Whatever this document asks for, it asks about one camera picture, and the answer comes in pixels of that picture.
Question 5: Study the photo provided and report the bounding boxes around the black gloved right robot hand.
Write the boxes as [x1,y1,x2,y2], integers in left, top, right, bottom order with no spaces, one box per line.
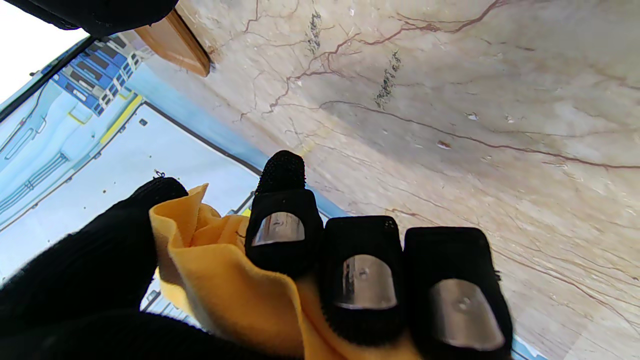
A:
[4,0,180,37]

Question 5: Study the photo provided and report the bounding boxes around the brown wooden tray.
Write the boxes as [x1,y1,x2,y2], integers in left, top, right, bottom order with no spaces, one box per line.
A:
[134,9,212,78]

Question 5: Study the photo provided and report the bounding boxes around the yellow cloth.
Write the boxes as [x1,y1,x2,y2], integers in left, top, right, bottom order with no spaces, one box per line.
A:
[149,183,423,360]

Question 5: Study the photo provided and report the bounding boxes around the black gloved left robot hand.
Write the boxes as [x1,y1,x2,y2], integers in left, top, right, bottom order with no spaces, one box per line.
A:
[0,150,514,360]

